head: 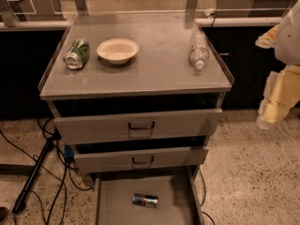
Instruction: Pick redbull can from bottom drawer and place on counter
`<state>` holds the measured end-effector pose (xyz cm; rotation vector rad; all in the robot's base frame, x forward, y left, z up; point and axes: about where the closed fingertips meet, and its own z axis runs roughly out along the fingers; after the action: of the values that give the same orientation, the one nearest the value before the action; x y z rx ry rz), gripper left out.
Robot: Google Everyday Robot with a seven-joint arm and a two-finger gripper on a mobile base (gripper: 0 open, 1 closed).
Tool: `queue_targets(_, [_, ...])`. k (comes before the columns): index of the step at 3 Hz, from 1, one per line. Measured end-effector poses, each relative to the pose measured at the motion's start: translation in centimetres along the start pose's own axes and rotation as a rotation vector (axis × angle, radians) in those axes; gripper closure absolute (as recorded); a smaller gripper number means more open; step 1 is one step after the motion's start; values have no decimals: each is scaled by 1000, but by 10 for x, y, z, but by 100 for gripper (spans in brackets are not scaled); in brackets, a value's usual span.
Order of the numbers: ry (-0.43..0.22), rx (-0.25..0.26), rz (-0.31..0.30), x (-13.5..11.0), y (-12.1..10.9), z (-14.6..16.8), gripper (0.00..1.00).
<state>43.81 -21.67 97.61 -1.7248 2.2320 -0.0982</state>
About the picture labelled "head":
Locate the green soda can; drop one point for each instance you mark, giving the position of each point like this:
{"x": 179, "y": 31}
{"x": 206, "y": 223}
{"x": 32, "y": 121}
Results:
{"x": 77, "y": 55}

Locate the black bar on floor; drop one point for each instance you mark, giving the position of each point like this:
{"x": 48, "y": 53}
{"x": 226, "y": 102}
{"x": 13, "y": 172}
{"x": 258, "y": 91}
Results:
{"x": 21, "y": 199}

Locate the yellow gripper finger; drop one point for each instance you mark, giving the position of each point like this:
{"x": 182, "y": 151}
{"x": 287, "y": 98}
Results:
{"x": 281, "y": 93}
{"x": 268, "y": 39}

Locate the dark shoe tip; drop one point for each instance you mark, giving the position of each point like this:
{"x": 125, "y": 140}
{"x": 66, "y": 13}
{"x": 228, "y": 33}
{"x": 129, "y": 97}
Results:
{"x": 3, "y": 215}

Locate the grey drawer cabinet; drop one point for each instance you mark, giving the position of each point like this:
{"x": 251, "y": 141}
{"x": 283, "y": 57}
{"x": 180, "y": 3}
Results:
{"x": 158, "y": 79}

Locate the blue box behind cabinet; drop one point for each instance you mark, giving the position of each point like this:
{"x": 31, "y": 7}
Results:
{"x": 68, "y": 153}

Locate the white bowl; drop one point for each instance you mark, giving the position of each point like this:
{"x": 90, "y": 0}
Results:
{"x": 117, "y": 51}

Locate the bottom drawer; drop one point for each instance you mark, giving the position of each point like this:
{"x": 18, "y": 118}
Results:
{"x": 178, "y": 202}

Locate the top drawer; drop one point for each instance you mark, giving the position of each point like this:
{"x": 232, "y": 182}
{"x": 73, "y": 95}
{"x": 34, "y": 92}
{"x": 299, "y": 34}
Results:
{"x": 113, "y": 128}

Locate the black top drawer handle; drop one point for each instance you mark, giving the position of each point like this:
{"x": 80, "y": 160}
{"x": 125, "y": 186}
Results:
{"x": 151, "y": 126}

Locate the middle drawer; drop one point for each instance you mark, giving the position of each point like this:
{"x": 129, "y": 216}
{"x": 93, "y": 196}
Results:
{"x": 122, "y": 161}

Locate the clear plastic water bottle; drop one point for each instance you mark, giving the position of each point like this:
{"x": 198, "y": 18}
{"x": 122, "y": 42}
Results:
{"x": 198, "y": 50}

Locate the silver blue redbull can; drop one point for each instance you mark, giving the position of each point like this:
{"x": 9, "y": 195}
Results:
{"x": 145, "y": 200}

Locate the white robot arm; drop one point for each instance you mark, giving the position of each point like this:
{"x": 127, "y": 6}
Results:
{"x": 287, "y": 48}

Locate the black middle drawer handle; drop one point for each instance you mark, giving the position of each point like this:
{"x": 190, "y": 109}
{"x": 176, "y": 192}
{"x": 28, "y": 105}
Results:
{"x": 147, "y": 161}

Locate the drawer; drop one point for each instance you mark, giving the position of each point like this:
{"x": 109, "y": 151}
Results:
{"x": 178, "y": 202}
{"x": 113, "y": 128}
{"x": 122, "y": 161}

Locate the black drawer handle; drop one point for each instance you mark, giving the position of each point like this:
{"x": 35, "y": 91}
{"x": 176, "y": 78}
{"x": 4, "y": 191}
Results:
{"x": 151, "y": 126}
{"x": 147, "y": 161}

